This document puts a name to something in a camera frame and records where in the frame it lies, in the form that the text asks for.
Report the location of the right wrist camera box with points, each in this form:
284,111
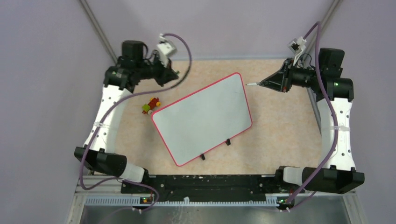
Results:
297,46

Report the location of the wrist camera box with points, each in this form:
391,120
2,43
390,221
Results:
297,46
165,48

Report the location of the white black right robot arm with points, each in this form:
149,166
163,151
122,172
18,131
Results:
336,172

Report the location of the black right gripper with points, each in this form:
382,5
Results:
281,80

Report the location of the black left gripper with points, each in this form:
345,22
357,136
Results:
167,73

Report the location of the red yellow green toy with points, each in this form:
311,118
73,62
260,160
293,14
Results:
150,106

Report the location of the white slotted cable duct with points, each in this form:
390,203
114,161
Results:
133,201

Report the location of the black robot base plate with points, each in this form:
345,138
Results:
210,188

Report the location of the pink framed whiteboard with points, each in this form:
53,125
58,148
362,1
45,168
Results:
204,119

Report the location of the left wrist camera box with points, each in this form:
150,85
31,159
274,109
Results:
165,48

